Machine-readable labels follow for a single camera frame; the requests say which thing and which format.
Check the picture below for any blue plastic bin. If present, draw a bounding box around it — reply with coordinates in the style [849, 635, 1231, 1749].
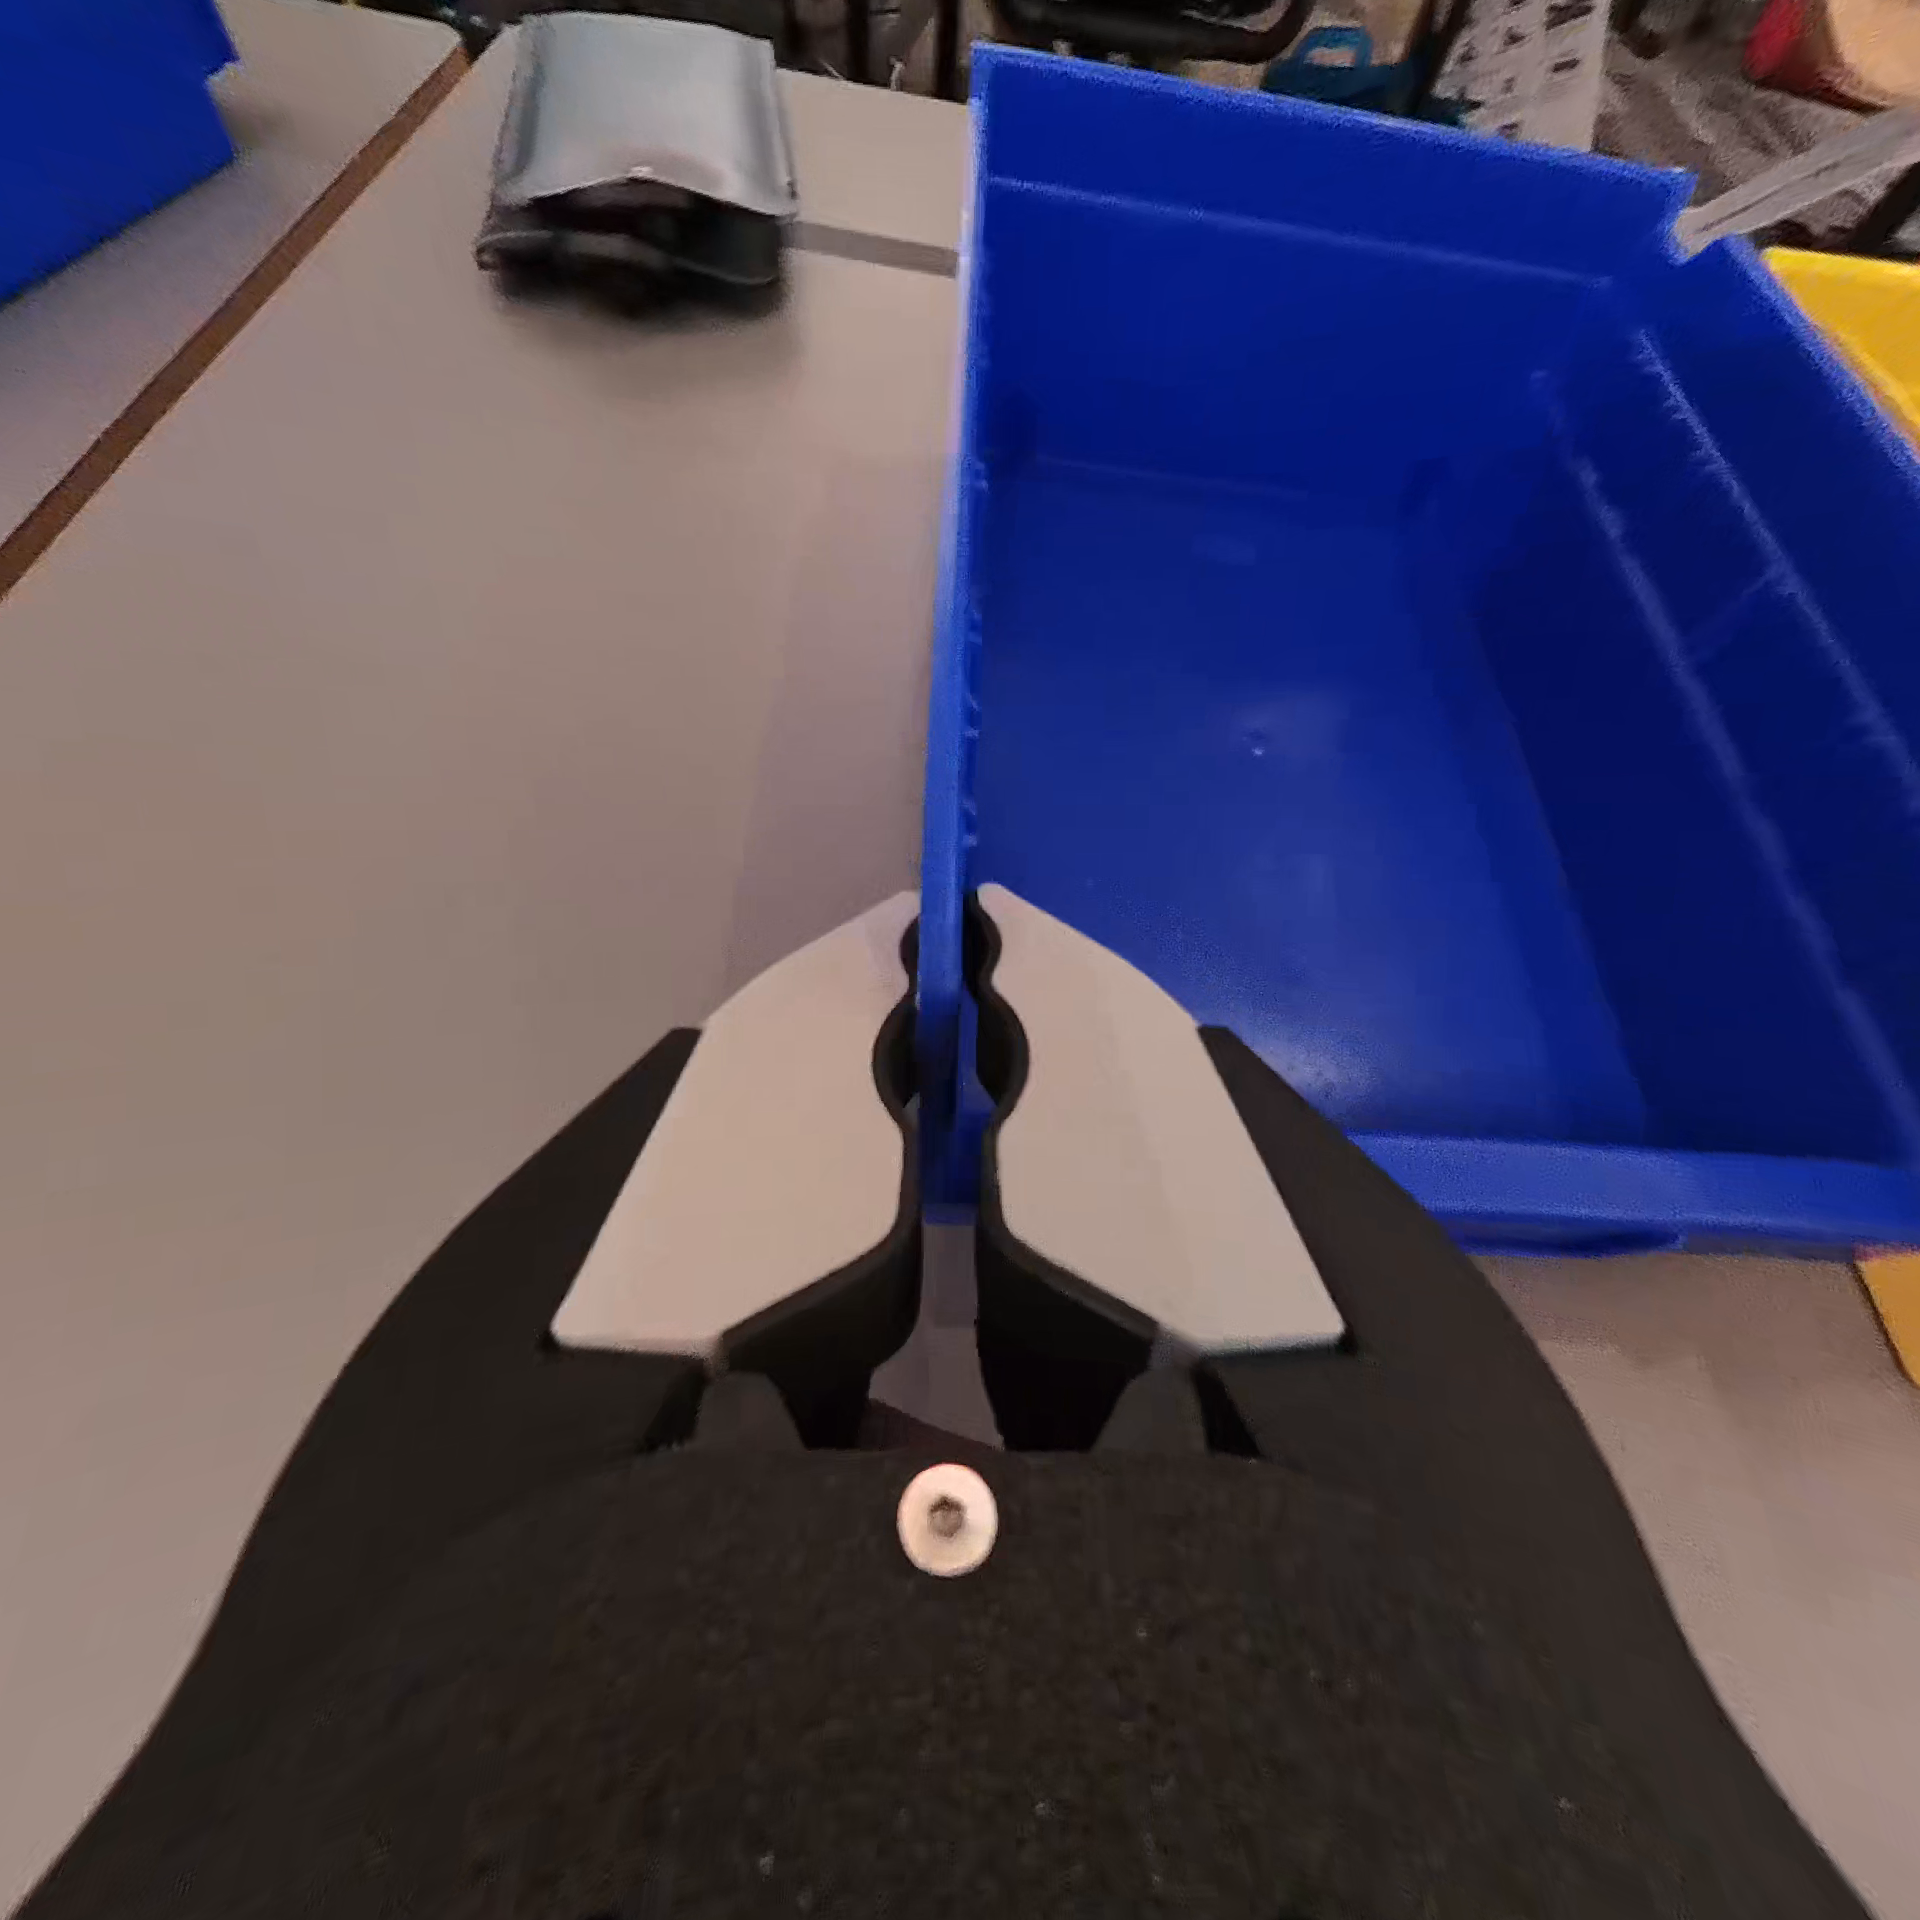
[0, 0, 240, 302]
[919, 42, 1920, 1260]

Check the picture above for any grey zip pouch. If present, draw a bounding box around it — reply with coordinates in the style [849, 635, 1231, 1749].
[476, 12, 803, 311]

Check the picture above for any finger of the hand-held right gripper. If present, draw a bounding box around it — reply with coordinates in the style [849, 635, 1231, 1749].
[1672, 112, 1920, 252]

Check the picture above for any hanging paper sign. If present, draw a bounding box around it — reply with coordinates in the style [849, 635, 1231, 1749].
[1436, 0, 1615, 147]

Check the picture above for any yellow plastic bin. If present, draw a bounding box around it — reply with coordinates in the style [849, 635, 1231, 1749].
[1762, 245, 1920, 1381]

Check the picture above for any blue bag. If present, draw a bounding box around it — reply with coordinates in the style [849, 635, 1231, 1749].
[1297, 26, 1465, 122]

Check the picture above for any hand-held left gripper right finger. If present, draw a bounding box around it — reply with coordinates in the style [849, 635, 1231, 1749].
[966, 881, 1353, 1453]

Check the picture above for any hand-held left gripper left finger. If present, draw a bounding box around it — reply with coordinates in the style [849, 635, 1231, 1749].
[547, 892, 924, 1449]

